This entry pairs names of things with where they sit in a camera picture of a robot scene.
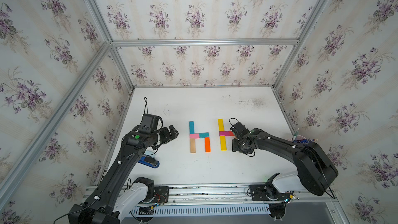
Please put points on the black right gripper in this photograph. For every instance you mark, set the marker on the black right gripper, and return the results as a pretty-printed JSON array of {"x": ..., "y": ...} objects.
[{"x": 235, "y": 148}]

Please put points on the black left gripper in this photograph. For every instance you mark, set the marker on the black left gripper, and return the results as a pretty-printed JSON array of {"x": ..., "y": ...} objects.
[{"x": 167, "y": 138}]

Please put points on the yellow block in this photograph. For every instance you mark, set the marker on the yellow block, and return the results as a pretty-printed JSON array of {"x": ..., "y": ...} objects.
[
  {"x": 223, "y": 143},
  {"x": 221, "y": 125}
]

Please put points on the magenta block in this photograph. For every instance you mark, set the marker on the magenta block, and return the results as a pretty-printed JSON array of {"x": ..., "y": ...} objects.
[{"x": 224, "y": 133}]

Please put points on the natural wood block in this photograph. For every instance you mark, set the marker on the natural wood block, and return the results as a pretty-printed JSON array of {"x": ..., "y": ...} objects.
[{"x": 192, "y": 146}]

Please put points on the long teal block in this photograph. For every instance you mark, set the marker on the long teal block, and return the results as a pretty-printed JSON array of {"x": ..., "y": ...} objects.
[{"x": 191, "y": 127}]

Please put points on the pink block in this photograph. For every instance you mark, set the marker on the pink block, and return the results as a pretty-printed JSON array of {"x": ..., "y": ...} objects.
[{"x": 195, "y": 136}]

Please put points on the orange block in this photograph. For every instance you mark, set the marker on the orange block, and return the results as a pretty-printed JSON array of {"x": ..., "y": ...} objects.
[{"x": 207, "y": 144}]

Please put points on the short teal block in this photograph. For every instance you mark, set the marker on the short teal block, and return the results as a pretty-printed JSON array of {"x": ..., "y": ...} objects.
[{"x": 204, "y": 135}]

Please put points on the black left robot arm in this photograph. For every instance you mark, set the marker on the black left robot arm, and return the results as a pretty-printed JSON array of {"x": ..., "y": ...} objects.
[{"x": 107, "y": 205}]

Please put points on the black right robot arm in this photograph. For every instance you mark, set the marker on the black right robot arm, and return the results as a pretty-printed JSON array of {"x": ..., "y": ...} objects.
[{"x": 315, "y": 170}]

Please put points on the blue stapler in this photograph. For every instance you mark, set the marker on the blue stapler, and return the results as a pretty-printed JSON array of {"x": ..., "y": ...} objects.
[{"x": 149, "y": 161}]

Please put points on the pink pen cup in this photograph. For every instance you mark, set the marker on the pink pen cup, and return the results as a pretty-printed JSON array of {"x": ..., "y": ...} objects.
[{"x": 297, "y": 138}]

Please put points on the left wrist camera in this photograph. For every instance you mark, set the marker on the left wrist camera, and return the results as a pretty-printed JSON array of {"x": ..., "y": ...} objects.
[{"x": 151, "y": 123}]

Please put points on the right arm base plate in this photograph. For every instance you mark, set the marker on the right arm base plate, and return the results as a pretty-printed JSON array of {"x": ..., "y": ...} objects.
[{"x": 268, "y": 193}]

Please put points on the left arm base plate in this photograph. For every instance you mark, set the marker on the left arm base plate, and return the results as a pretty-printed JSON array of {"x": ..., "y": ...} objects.
[{"x": 160, "y": 194}]

